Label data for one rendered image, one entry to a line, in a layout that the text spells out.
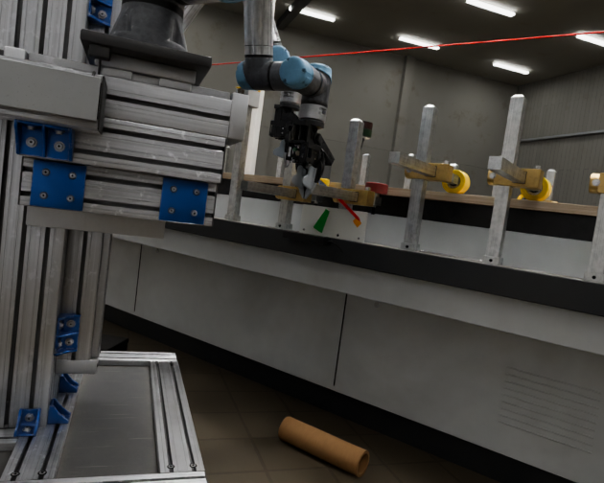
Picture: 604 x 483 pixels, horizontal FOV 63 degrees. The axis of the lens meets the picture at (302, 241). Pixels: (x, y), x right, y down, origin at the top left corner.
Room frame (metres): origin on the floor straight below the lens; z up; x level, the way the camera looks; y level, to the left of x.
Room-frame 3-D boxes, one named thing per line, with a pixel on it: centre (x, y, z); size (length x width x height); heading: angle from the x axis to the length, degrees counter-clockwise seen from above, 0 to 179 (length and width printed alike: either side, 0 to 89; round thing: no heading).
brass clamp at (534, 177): (1.37, -0.56, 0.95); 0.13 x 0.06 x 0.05; 55
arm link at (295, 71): (1.31, 0.07, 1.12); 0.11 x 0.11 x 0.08; 65
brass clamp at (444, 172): (1.52, -0.35, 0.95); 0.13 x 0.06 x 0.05; 55
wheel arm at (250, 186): (1.74, 0.08, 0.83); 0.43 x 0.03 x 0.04; 145
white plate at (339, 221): (1.67, -0.09, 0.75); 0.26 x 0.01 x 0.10; 55
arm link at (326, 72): (1.39, 0.02, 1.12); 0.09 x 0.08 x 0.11; 155
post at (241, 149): (1.97, 0.29, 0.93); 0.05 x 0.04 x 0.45; 55
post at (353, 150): (1.67, -0.13, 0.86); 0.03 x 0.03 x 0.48; 55
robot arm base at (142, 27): (0.99, 0.35, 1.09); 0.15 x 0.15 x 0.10
